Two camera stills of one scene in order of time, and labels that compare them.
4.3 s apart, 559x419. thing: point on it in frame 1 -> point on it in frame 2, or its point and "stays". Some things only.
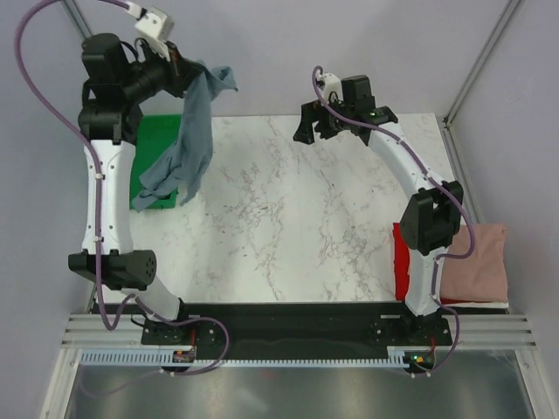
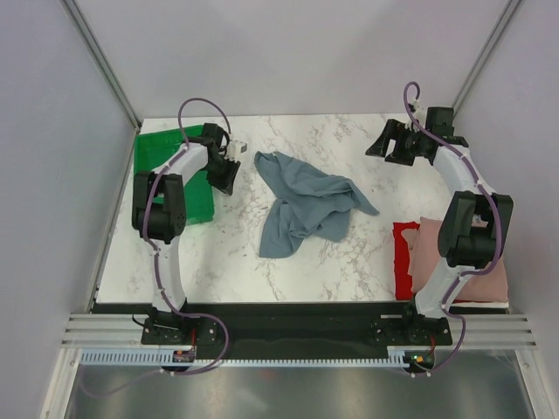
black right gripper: [311, 113] -> [393, 130]
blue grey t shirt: [183, 168] -> [310, 201]
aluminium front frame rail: [470, 331] stays
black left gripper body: [154, 73] -> [220, 166]
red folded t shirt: [401, 257] stays
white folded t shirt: [479, 305] stays
